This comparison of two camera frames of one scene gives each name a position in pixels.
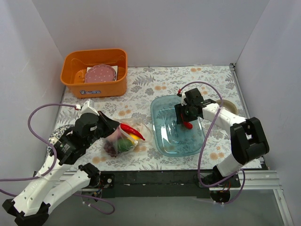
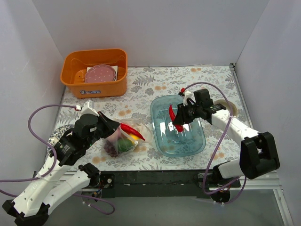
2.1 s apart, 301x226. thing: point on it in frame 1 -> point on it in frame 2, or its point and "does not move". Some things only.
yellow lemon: x=134 y=136 does not move
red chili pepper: x=188 y=125 -> x=179 y=127
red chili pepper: x=131 y=131 does not move
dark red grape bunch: x=110 y=149 does not move
